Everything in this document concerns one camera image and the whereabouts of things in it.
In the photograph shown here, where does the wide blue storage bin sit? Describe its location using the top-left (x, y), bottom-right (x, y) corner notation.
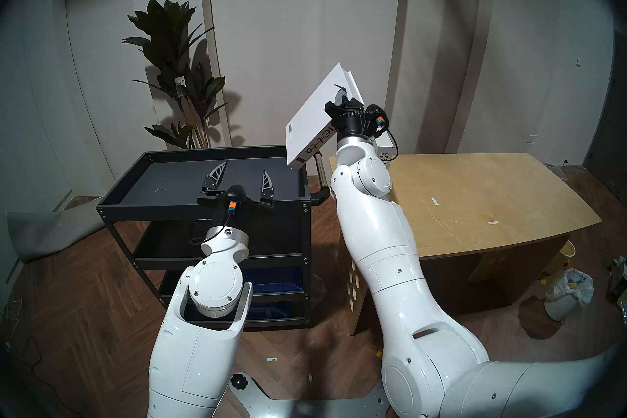
top-left (242, 307), bottom-right (304, 322)

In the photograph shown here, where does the white Arietta book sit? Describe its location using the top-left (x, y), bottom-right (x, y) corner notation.
top-left (286, 62), bottom-right (365, 170)

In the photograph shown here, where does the tall green potted plant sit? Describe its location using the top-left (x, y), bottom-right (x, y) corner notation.
top-left (121, 0), bottom-right (230, 149)

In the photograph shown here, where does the light wooden table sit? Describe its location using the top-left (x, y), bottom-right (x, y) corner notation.
top-left (329, 154), bottom-right (602, 335)

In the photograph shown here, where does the black metal utility cart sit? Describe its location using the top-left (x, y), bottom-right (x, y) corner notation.
top-left (96, 143), bottom-right (328, 330)

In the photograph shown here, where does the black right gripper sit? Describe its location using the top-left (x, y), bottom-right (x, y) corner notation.
top-left (325, 84), bottom-right (390, 138)

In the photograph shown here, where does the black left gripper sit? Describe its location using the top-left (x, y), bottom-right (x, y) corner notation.
top-left (197, 160), bottom-right (275, 227)

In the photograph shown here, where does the cardboard box clutter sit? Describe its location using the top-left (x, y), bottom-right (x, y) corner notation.
top-left (607, 255), bottom-right (627, 310)

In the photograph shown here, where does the small blue storage bin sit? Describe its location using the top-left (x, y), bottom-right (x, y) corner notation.
top-left (247, 268), bottom-right (302, 293)

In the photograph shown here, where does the grey floor mat sheet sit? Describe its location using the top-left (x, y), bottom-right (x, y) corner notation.
top-left (6, 199), bottom-right (106, 263)

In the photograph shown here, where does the white Design Hotels yearbook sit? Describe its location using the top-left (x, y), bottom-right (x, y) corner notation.
top-left (374, 128), bottom-right (396, 173)

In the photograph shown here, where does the black floor cable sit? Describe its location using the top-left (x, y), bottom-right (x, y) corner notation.
top-left (2, 297), bottom-right (45, 371)

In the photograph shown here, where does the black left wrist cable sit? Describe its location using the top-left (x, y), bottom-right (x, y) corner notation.
top-left (189, 211), bottom-right (233, 246)

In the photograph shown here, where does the grey metal robot base plate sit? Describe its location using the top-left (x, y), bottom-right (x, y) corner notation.
top-left (229, 373), bottom-right (392, 418)

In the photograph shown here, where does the dark grey door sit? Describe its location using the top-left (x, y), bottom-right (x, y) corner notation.
top-left (583, 30), bottom-right (627, 207)

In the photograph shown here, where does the white bagged trash bin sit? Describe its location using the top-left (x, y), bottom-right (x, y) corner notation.
top-left (545, 269), bottom-right (595, 321)

